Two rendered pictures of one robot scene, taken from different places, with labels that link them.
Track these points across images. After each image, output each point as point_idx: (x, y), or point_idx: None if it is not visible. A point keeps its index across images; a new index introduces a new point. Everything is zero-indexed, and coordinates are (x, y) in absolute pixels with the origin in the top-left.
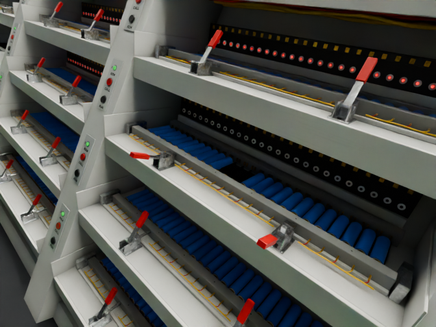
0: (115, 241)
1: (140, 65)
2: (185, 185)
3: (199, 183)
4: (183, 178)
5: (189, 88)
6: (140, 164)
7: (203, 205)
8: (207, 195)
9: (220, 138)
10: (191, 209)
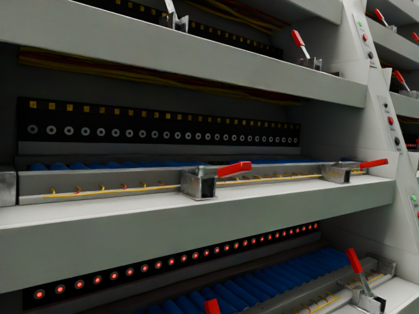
0: None
1: (23, 4)
2: (257, 192)
3: (247, 187)
4: (235, 191)
5: (185, 55)
6: (178, 213)
7: (298, 192)
8: (275, 187)
9: (139, 151)
10: (284, 212)
